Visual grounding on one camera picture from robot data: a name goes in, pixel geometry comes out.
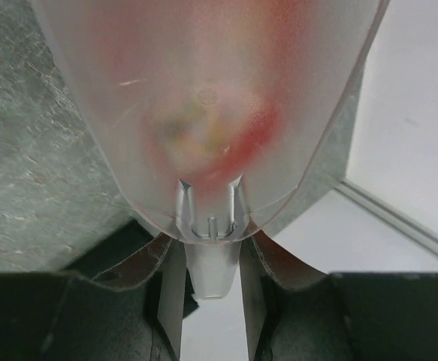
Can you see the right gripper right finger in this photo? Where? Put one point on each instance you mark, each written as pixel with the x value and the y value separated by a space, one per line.
pixel 296 312

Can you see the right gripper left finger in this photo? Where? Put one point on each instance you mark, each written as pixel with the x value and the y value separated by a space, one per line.
pixel 132 311

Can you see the clear plastic scoop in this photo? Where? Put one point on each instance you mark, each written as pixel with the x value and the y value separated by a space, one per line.
pixel 209 114

